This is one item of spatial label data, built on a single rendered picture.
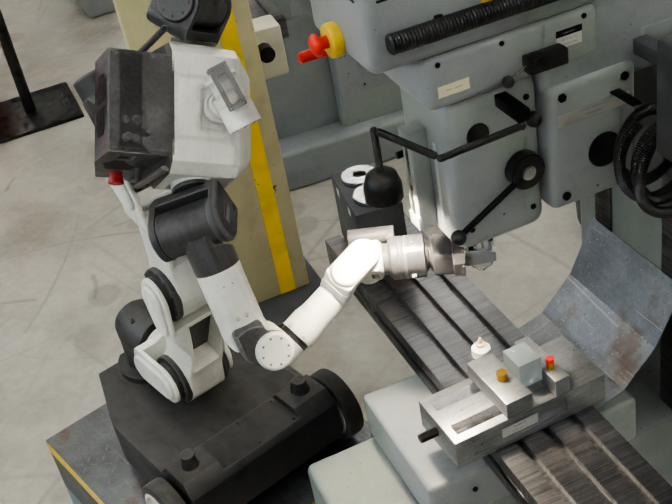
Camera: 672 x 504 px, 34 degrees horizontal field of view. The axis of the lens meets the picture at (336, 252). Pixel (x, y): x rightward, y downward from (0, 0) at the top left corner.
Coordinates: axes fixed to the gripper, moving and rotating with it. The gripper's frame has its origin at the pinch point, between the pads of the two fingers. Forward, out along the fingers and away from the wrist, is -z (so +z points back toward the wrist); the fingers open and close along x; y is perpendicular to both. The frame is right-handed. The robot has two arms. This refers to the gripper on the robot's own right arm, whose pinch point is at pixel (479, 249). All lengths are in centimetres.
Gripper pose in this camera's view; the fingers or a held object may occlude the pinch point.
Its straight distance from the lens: 219.6
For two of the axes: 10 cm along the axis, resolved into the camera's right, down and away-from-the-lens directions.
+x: 0.4, -5.7, 8.2
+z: -9.9, 1.0, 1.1
